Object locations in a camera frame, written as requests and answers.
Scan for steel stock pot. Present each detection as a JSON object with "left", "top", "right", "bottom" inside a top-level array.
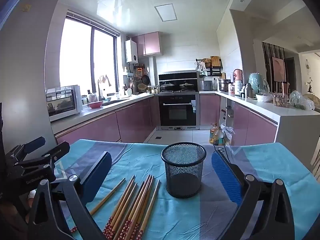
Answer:
[{"left": 218, "top": 79, "right": 231, "bottom": 92}]

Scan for yellow oil bottle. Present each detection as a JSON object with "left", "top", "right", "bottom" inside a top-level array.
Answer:
[{"left": 209, "top": 123, "right": 218, "bottom": 145}]

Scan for black mesh pen holder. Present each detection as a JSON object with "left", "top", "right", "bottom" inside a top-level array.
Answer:
[{"left": 161, "top": 142, "right": 207, "bottom": 199}]

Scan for hanging frying pan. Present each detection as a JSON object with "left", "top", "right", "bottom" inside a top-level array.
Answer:
[{"left": 141, "top": 70, "right": 150, "bottom": 86}]

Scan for ceiling light panel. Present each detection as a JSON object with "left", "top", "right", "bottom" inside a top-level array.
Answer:
[{"left": 155, "top": 3, "right": 177, "bottom": 22}]

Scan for pink wall picture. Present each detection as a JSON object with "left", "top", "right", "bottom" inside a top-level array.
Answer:
[{"left": 272, "top": 57, "right": 286, "bottom": 82}]

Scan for pink upper cabinet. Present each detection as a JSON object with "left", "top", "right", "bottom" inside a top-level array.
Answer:
[{"left": 132, "top": 31, "right": 162, "bottom": 56}]

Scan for kitchen window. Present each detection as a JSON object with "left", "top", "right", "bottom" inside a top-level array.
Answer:
[{"left": 59, "top": 11, "right": 119, "bottom": 96}]

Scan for clear plastic bag greens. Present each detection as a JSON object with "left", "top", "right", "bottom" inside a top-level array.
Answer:
[{"left": 289, "top": 90, "right": 315, "bottom": 111}]

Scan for white water heater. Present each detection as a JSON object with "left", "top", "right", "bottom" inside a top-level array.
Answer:
[{"left": 125, "top": 40, "right": 138, "bottom": 64}]

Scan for mint green appliance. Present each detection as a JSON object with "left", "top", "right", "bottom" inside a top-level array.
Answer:
[{"left": 248, "top": 73, "right": 266, "bottom": 95}]

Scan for glass jar with food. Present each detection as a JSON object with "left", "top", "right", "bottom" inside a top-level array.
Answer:
[{"left": 272, "top": 93, "right": 289, "bottom": 108}]

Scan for bamboo chopstick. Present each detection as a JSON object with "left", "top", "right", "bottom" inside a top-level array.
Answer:
[
  {"left": 105, "top": 181, "right": 137, "bottom": 239},
  {"left": 125, "top": 175, "right": 153, "bottom": 240},
  {"left": 113, "top": 174, "right": 151, "bottom": 239},
  {"left": 103, "top": 175, "right": 135, "bottom": 238},
  {"left": 70, "top": 177, "right": 126, "bottom": 234},
  {"left": 136, "top": 180, "right": 161, "bottom": 240}
]

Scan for pink bowl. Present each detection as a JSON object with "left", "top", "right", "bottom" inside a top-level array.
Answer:
[{"left": 88, "top": 101, "right": 103, "bottom": 109}]

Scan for white microwave oven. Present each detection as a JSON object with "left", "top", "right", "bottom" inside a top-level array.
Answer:
[{"left": 46, "top": 85, "right": 82, "bottom": 122}]

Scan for dark soy sauce bottle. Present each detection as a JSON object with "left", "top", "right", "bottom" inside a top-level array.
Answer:
[{"left": 214, "top": 127, "right": 224, "bottom": 146}]

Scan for black range hood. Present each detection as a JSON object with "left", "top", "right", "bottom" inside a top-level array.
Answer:
[{"left": 158, "top": 70, "right": 199, "bottom": 93}]

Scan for blue grey tablecloth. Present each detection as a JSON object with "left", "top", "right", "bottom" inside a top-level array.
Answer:
[{"left": 55, "top": 139, "right": 319, "bottom": 239}]

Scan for pink kettle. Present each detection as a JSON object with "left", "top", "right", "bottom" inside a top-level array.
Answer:
[{"left": 233, "top": 69, "right": 244, "bottom": 82}]

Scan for black built-in oven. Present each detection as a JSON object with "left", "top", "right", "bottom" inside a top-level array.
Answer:
[{"left": 158, "top": 92, "right": 200, "bottom": 130}]

